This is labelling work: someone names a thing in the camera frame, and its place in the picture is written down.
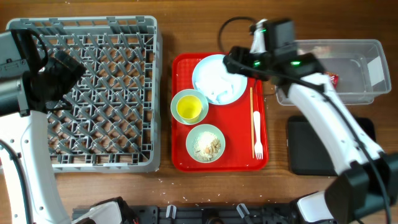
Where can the light blue small bowl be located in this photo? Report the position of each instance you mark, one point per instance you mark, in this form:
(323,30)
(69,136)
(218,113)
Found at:
(204,101)

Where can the green bowl with food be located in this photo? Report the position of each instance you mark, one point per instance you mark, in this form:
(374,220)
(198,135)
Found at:
(205,143)

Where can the grey dishwasher rack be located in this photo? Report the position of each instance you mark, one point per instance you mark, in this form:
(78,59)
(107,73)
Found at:
(110,121)

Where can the white napkin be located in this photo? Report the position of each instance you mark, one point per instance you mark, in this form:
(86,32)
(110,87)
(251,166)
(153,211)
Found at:
(217,88)

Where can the clear plastic bin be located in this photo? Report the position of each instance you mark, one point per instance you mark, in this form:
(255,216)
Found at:
(360,64)

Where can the white plastic fork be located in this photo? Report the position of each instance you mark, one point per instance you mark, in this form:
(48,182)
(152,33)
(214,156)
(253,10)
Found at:
(258,148)

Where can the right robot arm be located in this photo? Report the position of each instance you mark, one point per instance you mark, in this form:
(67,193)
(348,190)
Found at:
(366,180)

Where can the black plastic tray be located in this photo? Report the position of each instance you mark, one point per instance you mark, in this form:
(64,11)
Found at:
(307,154)

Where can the red snack wrapper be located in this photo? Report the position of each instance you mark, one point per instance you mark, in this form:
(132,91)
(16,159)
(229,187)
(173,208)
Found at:
(333,78)

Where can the wooden chopstick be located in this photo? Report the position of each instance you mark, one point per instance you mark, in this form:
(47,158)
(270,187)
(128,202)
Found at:
(251,120)

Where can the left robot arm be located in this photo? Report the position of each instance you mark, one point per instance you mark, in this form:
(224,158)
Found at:
(28,83)

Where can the large light blue plate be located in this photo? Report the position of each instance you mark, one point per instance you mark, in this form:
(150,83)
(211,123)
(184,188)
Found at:
(213,65)

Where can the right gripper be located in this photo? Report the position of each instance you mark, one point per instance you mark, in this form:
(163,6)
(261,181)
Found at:
(242,55)

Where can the yellow plastic cup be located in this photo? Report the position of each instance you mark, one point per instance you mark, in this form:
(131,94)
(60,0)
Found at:
(189,108)

